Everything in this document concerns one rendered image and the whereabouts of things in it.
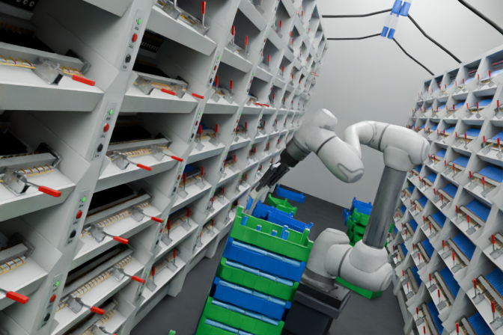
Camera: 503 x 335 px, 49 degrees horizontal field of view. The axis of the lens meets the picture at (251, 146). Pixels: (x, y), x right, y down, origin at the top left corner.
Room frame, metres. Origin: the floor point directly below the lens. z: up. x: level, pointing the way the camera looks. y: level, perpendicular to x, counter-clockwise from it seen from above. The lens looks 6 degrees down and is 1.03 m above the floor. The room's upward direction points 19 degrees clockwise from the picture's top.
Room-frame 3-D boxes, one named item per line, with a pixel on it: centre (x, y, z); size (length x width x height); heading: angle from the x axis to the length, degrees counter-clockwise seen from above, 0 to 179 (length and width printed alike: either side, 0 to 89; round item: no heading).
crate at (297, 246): (2.09, -0.18, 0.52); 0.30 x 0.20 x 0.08; 91
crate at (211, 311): (2.09, -0.18, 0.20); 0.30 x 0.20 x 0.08; 91
